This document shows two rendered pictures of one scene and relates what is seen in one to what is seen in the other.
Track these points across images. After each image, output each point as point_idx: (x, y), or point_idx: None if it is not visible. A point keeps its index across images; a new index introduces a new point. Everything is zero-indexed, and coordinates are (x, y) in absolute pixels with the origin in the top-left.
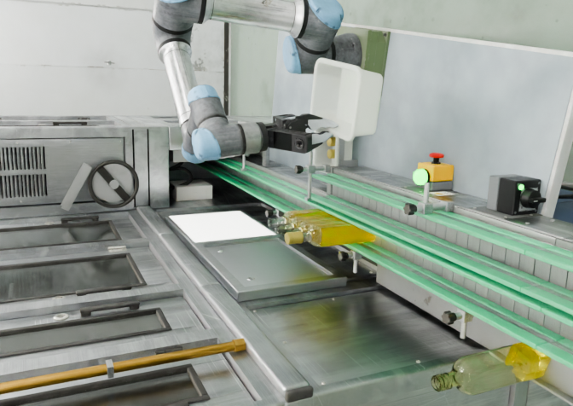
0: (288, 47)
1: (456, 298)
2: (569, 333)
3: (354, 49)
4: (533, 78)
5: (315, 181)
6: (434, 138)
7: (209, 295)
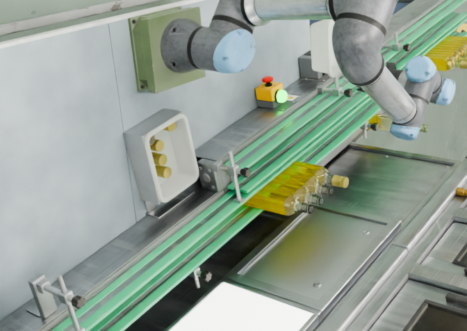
0: (247, 42)
1: (357, 123)
2: None
3: None
4: None
5: (151, 224)
6: (245, 74)
7: (419, 233)
